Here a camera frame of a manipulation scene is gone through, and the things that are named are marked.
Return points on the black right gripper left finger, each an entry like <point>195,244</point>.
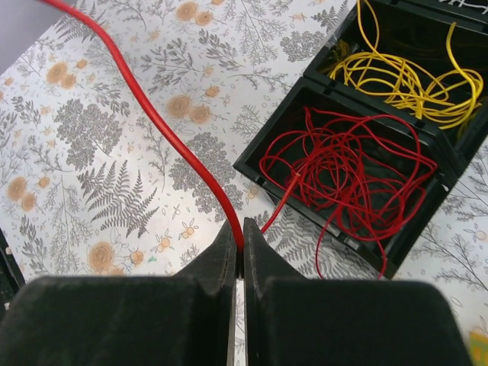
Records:
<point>184,319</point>

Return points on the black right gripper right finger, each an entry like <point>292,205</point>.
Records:
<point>293,320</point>

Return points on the floral patterned table mat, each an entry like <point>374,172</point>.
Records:
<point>90,186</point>

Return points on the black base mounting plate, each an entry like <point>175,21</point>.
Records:
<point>11,277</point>

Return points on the black compartment cable box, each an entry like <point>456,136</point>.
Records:
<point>370,140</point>

